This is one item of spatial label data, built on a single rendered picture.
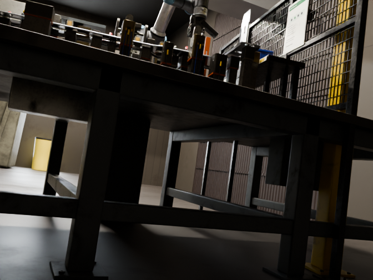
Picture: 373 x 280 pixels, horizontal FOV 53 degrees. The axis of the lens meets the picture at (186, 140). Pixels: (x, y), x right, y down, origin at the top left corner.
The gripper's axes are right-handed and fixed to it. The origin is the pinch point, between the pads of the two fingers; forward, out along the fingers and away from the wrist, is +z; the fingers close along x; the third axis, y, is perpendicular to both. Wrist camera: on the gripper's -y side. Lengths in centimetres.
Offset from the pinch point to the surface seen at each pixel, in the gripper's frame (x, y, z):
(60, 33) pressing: -13, 74, 2
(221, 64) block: 19.3, -7.3, 10.0
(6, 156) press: -492, 177, 83
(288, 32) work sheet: -3, -54, -25
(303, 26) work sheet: 14, -54, -23
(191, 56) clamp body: 19.7, 8.5, 9.4
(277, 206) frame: -60, -93, 83
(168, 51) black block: 16.3, 19.8, 8.1
